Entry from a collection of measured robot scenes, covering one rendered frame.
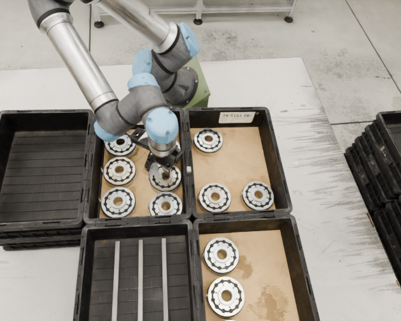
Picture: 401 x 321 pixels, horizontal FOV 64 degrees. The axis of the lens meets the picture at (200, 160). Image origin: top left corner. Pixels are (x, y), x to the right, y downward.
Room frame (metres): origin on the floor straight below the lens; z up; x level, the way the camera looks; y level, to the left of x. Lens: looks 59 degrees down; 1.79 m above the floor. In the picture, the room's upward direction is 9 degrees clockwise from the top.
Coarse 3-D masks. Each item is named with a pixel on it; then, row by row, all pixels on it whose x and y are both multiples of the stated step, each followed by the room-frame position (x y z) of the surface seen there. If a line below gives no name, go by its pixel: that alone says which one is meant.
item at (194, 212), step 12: (192, 108) 0.71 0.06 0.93; (204, 108) 0.72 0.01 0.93; (216, 108) 0.73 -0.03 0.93; (228, 108) 0.74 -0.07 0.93; (240, 108) 0.75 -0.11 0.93; (252, 108) 0.75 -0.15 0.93; (264, 108) 0.76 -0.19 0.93; (276, 144) 0.62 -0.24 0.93; (276, 156) 0.57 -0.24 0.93; (192, 168) 0.48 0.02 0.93; (192, 180) 0.44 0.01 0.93; (192, 192) 0.40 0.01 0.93; (288, 192) 0.45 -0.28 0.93; (192, 204) 0.36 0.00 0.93; (288, 204) 0.41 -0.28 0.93; (192, 216) 0.33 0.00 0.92; (204, 216) 0.33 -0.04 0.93; (216, 216) 0.34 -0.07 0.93; (228, 216) 0.34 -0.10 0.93
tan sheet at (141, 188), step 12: (132, 132) 0.64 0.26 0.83; (120, 144) 0.58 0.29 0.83; (108, 156) 0.53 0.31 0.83; (132, 156) 0.54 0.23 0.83; (144, 156) 0.55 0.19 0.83; (180, 168) 0.53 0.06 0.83; (144, 180) 0.46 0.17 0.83; (132, 192) 0.41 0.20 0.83; (144, 192) 0.42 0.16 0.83; (156, 192) 0.42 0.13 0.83; (180, 192) 0.44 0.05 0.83; (120, 204) 0.36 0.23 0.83; (144, 204) 0.38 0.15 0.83; (132, 216) 0.33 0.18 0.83
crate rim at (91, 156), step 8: (184, 120) 0.65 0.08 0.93; (184, 128) 0.62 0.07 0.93; (96, 136) 0.54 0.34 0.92; (184, 136) 0.59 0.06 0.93; (184, 144) 0.56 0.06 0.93; (184, 152) 0.54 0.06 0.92; (184, 160) 0.50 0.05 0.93; (88, 168) 0.42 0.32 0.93; (184, 168) 0.47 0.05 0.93; (88, 176) 0.39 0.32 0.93; (184, 176) 0.45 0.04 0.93; (88, 184) 0.37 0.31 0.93; (88, 192) 0.35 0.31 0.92; (88, 200) 0.32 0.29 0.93; (88, 208) 0.30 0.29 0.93; (88, 216) 0.28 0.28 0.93; (144, 216) 0.30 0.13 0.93; (152, 216) 0.31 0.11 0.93; (160, 216) 0.31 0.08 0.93; (168, 216) 0.31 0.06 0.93; (176, 216) 0.32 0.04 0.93; (184, 216) 0.32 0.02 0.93
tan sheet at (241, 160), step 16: (192, 128) 0.70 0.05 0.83; (224, 128) 0.72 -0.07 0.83; (240, 128) 0.74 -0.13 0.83; (256, 128) 0.75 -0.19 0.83; (192, 144) 0.63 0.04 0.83; (224, 144) 0.65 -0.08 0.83; (240, 144) 0.66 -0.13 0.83; (256, 144) 0.68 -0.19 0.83; (208, 160) 0.57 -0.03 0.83; (224, 160) 0.58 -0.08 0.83; (240, 160) 0.59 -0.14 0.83; (256, 160) 0.61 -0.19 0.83; (208, 176) 0.51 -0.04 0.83; (224, 176) 0.52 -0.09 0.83; (240, 176) 0.53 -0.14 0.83; (256, 176) 0.54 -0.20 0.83; (240, 192) 0.47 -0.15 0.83; (240, 208) 0.42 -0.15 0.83; (272, 208) 0.43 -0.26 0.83
